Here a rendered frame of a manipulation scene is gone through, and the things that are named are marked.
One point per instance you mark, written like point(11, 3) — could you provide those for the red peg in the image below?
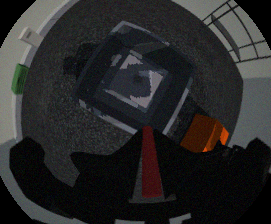
point(150, 167)

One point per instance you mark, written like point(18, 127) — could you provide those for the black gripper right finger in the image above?
point(177, 164)

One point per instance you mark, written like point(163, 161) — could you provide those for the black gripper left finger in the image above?
point(121, 165)

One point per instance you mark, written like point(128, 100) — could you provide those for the white square plate with hole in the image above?
point(132, 69)

